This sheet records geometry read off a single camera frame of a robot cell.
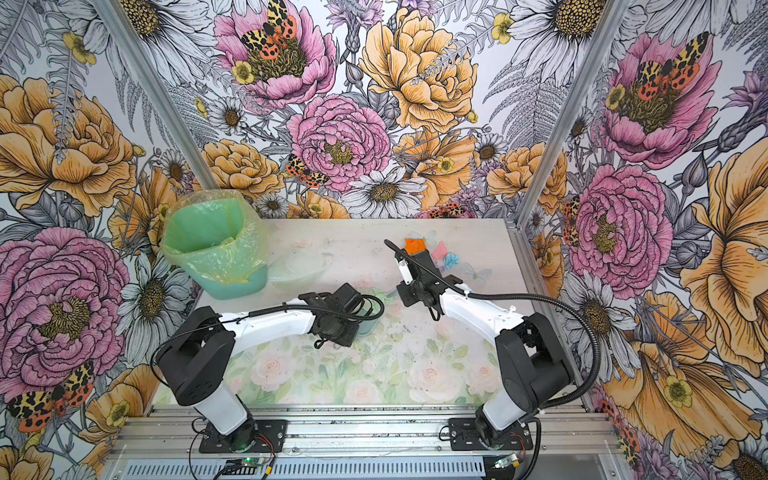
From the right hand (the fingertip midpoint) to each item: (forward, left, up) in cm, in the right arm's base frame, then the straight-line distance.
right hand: (409, 294), depth 90 cm
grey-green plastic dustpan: (-12, +11, +8) cm, 18 cm away
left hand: (-12, +19, -7) cm, 24 cm away
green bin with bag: (+21, +61, +6) cm, 64 cm away
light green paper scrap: (-8, +9, +9) cm, 15 cm away
